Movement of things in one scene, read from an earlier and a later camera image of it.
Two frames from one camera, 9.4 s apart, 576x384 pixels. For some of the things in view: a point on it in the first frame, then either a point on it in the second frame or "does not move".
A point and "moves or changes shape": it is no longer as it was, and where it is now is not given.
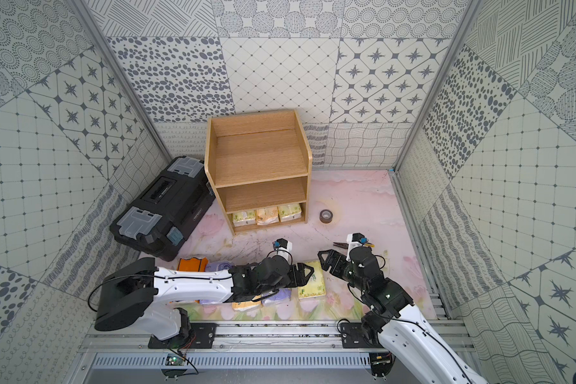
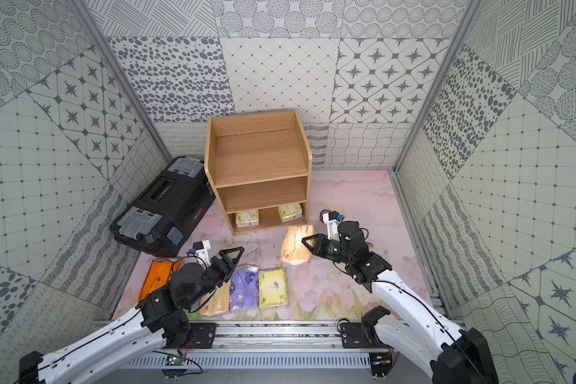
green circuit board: (174, 359) does not move
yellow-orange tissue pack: (246, 306) to (217, 302)
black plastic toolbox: (158, 219) does not move
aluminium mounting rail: (270, 334) does not move
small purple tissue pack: (284, 294) moves or changes shape
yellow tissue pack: (267, 216) to (294, 250)
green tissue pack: (290, 212) does not move
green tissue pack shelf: (315, 285) moves or changes shape
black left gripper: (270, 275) to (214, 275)
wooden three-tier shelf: (258, 166) does not move
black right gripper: (340, 261) to (318, 250)
